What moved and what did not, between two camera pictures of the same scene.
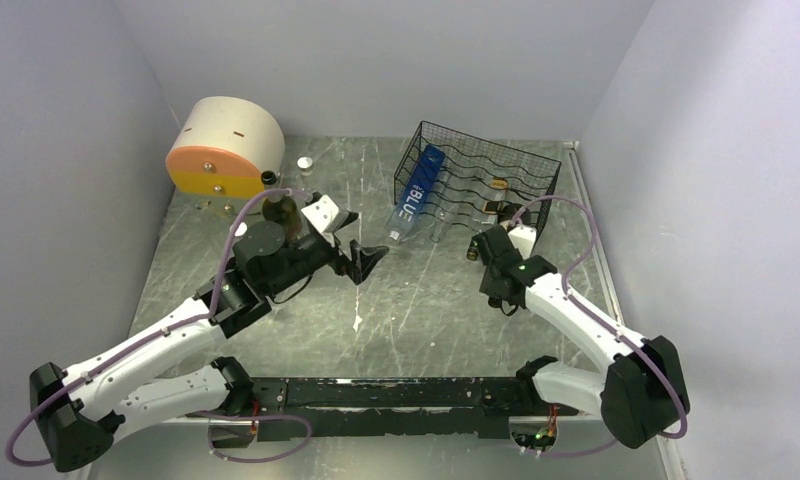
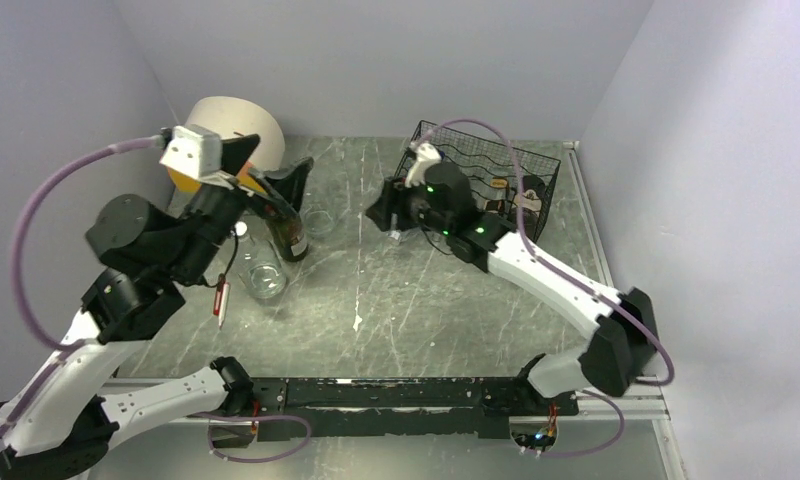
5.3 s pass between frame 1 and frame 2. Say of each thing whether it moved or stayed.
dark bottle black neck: stayed
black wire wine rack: stayed
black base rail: stayed
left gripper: moved
